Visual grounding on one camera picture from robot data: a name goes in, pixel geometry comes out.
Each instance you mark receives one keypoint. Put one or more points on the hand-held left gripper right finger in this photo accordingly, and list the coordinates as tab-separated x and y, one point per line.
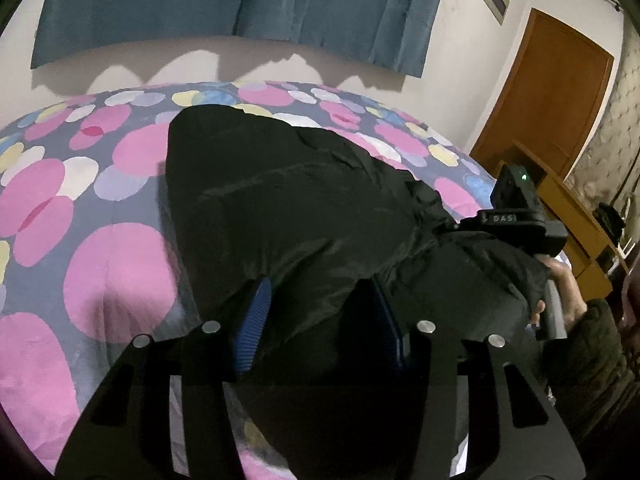
387	332

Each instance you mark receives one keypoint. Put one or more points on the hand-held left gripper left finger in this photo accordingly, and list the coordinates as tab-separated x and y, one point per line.
254	327

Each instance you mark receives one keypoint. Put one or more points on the black jacket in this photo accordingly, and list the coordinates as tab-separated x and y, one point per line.
300	200

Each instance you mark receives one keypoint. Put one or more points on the person's right forearm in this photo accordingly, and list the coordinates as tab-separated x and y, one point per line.
595	375

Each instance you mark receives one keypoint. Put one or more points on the person's right hand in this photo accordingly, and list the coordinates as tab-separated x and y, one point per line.
567	285

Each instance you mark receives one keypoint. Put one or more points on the brown wooden desk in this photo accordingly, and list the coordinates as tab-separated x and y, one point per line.
570	210

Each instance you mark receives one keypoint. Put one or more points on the black bag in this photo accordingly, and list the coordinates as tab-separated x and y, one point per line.
610	220

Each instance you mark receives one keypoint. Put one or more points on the brown wooden door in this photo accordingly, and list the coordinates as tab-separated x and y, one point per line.
545	95

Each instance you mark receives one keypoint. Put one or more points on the polka dot bed sheet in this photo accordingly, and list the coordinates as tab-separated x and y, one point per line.
100	220

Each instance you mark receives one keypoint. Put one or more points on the blue curtain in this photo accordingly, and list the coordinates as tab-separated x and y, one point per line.
225	0

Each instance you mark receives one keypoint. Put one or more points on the dark wall hook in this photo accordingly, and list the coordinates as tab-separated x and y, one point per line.
613	2

